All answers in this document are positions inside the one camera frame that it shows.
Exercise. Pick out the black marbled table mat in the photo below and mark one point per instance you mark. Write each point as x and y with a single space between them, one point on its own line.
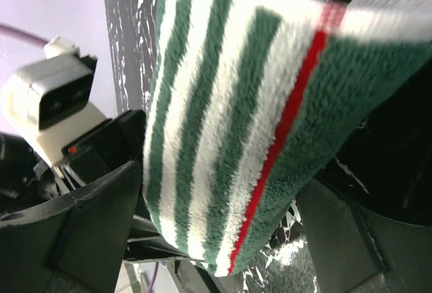
384 166

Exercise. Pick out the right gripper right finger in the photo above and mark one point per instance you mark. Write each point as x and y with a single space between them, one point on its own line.
355 250

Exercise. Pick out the green white striped towel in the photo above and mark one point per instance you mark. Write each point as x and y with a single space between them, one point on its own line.
251 98

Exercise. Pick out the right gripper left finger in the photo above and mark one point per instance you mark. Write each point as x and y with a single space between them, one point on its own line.
73 243

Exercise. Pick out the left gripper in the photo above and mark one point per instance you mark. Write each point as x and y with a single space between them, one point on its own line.
26 180

